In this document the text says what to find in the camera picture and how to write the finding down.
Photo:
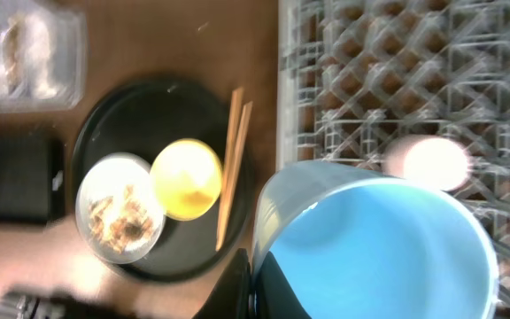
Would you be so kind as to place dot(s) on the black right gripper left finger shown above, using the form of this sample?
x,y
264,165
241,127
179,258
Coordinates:
x,y
230,296

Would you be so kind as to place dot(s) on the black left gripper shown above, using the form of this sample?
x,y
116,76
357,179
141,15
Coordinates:
x,y
26,305

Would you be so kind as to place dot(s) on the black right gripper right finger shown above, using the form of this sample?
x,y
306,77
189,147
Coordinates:
x,y
274,297

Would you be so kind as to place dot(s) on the light blue plastic cup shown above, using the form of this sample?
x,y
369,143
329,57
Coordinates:
x,y
354,243

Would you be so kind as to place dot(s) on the pink plastic cup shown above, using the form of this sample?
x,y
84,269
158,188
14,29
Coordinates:
x,y
432,161

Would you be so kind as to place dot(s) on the gold snack wrapper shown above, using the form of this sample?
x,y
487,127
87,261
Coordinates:
x,y
13,54

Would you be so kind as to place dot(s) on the white paper napkin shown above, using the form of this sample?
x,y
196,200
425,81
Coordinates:
x,y
37,50

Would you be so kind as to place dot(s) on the black rectangular waste bin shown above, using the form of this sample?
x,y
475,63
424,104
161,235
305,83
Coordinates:
x,y
32,179

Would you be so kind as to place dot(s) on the grey dishwasher rack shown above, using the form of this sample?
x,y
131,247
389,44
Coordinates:
x,y
356,75

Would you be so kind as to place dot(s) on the clear plastic waste bin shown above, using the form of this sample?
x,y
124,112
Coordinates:
x,y
68,30

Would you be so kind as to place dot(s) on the food scraps on plate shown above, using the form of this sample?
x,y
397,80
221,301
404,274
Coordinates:
x,y
118,221

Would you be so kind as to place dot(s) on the grey plate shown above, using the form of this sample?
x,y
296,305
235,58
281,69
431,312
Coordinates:
x,y
108,177

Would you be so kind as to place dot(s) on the yellow plastic bowl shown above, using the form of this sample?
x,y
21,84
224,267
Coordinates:
x,y
186,179

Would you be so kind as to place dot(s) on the wooden chopstick right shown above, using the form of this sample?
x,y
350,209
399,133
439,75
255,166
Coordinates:
x,y
240,143

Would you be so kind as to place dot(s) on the wooden chopstick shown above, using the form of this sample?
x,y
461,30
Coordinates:
x,y
240,143
235,112

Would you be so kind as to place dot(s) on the wooden chopstick left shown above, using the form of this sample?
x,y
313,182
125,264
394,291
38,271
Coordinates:
x,y
235,112

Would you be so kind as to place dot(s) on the round black tray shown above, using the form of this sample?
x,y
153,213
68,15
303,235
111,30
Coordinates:
x,y
143,117

